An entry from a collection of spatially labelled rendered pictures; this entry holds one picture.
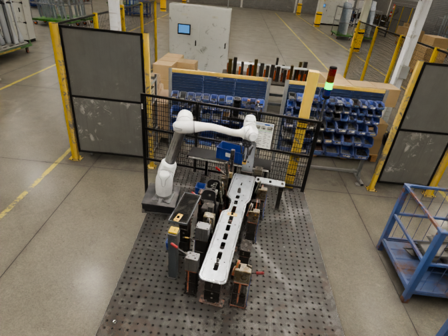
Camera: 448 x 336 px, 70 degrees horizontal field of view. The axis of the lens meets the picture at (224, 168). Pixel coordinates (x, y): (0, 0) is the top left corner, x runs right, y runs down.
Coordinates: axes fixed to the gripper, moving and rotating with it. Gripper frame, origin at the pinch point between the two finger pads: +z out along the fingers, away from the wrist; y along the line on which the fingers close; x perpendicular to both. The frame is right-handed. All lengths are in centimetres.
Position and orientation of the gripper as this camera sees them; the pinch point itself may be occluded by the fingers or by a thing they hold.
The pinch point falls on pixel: (245, 158)
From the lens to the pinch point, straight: 292.9
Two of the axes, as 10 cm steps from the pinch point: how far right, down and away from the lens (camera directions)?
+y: 9.8, 1.8, -1.3
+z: -0.9, 8.6, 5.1
